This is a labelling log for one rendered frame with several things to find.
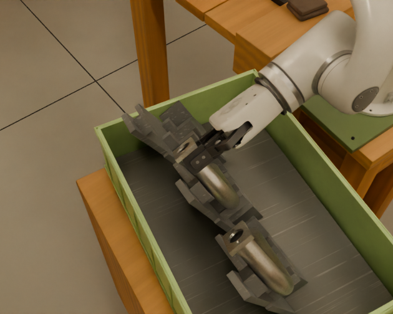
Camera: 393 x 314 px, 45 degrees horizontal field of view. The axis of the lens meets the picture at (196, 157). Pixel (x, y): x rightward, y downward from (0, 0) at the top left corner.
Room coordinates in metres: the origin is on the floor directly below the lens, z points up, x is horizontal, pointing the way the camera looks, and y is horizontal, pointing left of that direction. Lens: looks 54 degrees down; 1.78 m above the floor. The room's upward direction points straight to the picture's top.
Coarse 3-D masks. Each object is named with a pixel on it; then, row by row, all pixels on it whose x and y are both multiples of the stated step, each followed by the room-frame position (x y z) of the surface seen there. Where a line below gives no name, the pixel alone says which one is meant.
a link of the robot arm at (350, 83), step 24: (360, 0) 0.53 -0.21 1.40; (384, 0) 0.53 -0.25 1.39; (360, 24) 0.51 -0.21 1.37; (384, 24) 0.50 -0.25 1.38; (360, 48) 0.49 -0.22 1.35; (384, 48) 0.49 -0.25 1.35; (336, 72) 0.50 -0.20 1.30; (360, 72) 0.47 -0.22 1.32; (384, 72) 0.48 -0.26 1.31; (336, 96) 0.47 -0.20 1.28; (360, 96) 0.46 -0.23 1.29
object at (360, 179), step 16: (304, 128) 0.85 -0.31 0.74; (320, 128) 0.84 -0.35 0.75; (320, 144) 0.80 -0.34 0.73; (336, 144) 0.79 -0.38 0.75; (336, 160) 0.75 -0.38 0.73; (352, 160) 0.70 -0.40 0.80; (384, 160) 0.74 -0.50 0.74; (352, 176) 0.68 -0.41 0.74; (368, 176) 0.68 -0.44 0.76; (384, 176) 0.83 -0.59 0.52; (368, 192) 0.85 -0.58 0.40; (384, 192) 0.81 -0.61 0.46; (384, 208) 0.83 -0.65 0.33
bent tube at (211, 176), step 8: (184, 144) 0.47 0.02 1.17; (192, 144) 0.45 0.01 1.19; (176, 152) 0.45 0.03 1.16; (184, 152) 0.43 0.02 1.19; (176, 160) 0.43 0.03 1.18; (208, 168) 0.43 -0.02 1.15; (216, 168) 0.55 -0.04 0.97; (200, 176) 0.42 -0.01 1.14; (208, 176) 0.42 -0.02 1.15; (216, 176) 0.42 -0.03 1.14; (224, 176) 0.52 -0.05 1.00; (208, 184) 0.41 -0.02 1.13; (216, 184) 0.41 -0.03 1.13; (224, 184) 0.42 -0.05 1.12; (216, 192) 0.41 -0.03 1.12; (224, 192) 0.41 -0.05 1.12; (232, 192) 0.42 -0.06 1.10; (224, 200) 0.40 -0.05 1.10; (232, 200) 0.41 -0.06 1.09; (232, 208) 0.41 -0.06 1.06
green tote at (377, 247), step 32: (192, 96) 0.77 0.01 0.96; (224, 96) 0.81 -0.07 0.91; (96, 128) 0.67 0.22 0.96; (288, 128) 0.70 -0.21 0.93; (320, 160) 0.59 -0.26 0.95; (128, 192) 0.50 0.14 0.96; (320, 192) 0.56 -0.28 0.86; (352, 192) 0.50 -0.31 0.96; (352, 224) 0.47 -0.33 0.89; (160, 256) 0.37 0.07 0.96; (384, 256) 0.39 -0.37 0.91
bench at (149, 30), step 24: (144, 0) 1.43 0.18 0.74; (192, 0) 1.24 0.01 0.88; (216, 0) 1.24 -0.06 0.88; (240, 0) 1.24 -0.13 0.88; (264, 0) 1.24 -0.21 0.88; (144, 24) 1.43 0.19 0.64; (216, 24) 1.14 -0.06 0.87; (240, 24) 1.13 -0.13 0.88; (144, 48) 1.45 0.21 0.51; (144, 72) 1.46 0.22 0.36; (144, 96) 1.48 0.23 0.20; (168, 96) 1.48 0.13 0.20
